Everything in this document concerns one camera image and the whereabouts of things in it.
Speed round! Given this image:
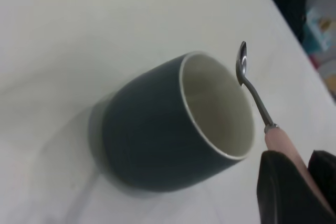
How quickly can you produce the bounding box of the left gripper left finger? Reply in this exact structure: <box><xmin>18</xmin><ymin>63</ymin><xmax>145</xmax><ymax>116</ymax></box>
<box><xmin>256</xmin><ymin>150</ymin><xmax>336</xmax><ymax>224</ymax></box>

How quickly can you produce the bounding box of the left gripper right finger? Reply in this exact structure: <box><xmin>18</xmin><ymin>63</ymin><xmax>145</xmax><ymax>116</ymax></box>
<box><xmin>308</xmin><ymin>150</ymin><xmax>336</xmax><ymax>209</ymax></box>

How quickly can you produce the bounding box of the metal spoon with pink handle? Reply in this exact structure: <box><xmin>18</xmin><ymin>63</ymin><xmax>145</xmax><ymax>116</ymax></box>
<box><xmin>235</xmin><ymin>40</ymin><xmax>334</xmax><ymax>210</ymax></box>

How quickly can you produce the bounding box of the dark blue-grey ceramic mug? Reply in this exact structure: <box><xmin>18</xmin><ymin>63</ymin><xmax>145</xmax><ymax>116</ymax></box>
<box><xmin>88</xmin><ymin>50</ymin><xmax>256</xmax><ymax>194</ymax></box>

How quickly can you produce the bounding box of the white and teal bag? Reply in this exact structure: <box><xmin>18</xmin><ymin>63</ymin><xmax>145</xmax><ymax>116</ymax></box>
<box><xmin>301</xmin><ymin>0</ymin><xmax>336</xmax><ymax>99</ymax></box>

